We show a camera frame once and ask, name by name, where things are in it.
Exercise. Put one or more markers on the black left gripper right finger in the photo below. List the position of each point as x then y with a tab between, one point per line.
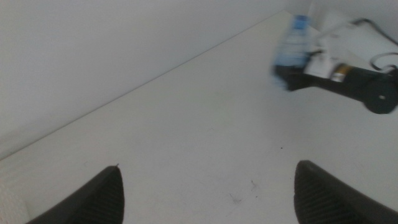
326	199

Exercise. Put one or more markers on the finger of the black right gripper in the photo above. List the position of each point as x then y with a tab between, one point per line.
292	79

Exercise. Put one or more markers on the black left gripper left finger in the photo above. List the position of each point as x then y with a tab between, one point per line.
93	202

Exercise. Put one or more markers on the clear water bottle blue cap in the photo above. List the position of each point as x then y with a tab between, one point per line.
293	46

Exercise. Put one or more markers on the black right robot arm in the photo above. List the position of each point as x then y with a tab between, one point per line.
381	96

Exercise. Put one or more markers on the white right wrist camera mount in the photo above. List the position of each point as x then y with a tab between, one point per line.
320	67

